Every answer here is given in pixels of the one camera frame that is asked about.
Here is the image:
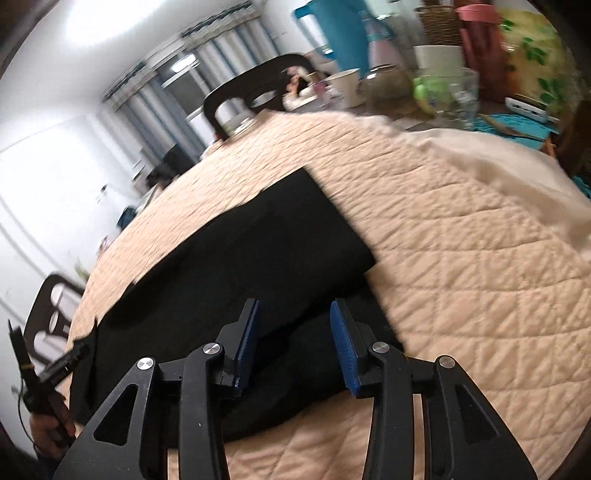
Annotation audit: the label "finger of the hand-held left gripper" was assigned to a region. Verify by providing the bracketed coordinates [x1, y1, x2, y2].
[38, 344, 92, 387]

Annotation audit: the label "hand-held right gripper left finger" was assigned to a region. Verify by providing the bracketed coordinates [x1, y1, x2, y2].
[53, 298, 262, 480]

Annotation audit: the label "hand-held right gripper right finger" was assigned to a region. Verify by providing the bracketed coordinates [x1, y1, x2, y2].
[329, 298, 539, 480]

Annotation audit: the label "black pants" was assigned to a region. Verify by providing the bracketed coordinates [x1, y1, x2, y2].
[69, 167, 404, 448]

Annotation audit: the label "person's left hand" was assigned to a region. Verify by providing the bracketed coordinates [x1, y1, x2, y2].
[29, 408, 77, 460]

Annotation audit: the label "dark wooden chair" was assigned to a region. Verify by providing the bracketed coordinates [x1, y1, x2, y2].
[23, 273, 86, 365]
[204, 54, 319, 140]

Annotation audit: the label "peach quilted blanket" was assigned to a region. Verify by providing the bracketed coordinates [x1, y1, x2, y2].
[67, 108, 591, 480]

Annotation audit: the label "black luggage bag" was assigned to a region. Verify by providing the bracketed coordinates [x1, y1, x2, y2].
[147, 143, 195, 190]

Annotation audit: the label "white cloth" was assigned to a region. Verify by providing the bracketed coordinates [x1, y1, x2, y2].
[405, 115, 591, 259]

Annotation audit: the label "striped blue grey curtains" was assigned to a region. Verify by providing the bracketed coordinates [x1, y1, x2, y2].
[102, 14, 287, 160]

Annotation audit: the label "window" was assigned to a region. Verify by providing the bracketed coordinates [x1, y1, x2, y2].
[154, 53, 209, 134]

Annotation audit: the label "glass jar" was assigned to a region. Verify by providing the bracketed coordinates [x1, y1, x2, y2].
[360, 65, 416, 114]

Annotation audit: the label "clear drinking glass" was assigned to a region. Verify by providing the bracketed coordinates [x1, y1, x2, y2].
[413, 68, 481, 131]

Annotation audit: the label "teal cloth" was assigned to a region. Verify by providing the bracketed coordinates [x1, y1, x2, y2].
[478, 113, 555, 151]

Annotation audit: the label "pink white bottle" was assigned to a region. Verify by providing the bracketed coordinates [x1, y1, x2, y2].
[367, 14, 407, 75]

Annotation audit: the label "white mug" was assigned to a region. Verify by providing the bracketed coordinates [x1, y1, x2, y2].
[413, 45, 465, 79]

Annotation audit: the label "teal plastic pitcher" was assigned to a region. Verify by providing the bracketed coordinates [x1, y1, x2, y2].
[292, 0, 398, 65]

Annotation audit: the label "wicker basket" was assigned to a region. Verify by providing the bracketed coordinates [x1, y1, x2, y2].
[418, 0, 462, 47]

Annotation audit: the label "yellow floral cloth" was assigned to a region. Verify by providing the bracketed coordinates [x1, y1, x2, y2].
[501, 9, 578, 107]

